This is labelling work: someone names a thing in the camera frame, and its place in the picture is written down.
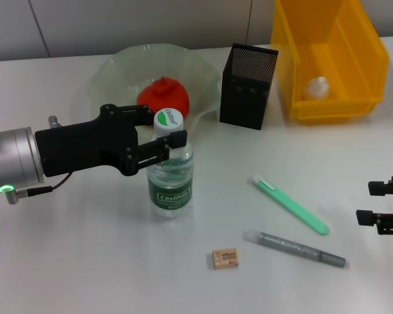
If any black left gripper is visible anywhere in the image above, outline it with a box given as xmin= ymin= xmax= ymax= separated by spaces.
xmin=35 ymin=103 xmax=188 ymax=178

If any red-orange fruit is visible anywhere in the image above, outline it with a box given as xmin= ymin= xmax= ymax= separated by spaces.
xmin=136 ymin=76 xmax=191 ymax=127

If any clear green-label water bottle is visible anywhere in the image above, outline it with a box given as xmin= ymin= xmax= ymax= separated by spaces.
xmin=145 ymin=107 xmax=195 ymax=220

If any white paper ball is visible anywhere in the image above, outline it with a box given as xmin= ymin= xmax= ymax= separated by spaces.
xmin=303 ymin=76 xmax=331 ymax=100

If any green glass fruit plate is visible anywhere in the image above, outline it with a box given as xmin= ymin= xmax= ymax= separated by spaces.
xmin=86 ymin=42 xmax=221 ymax=138

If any grey glitter marker pen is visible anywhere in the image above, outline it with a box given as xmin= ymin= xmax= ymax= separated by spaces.
xmin=242 ymin=228 xmax=346 ymax=268

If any black mesh pen holder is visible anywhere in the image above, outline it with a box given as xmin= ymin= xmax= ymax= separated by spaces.
xmin=219 ymin=43 xmax=280 ymax=131

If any yellow plastic bin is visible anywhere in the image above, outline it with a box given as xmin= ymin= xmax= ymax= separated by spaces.
xmin=270 ymin=0 xmax=390 ymax=125

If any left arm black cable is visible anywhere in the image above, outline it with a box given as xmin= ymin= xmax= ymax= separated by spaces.
xmin=5 ymin=171 xmax=73 ymax=204

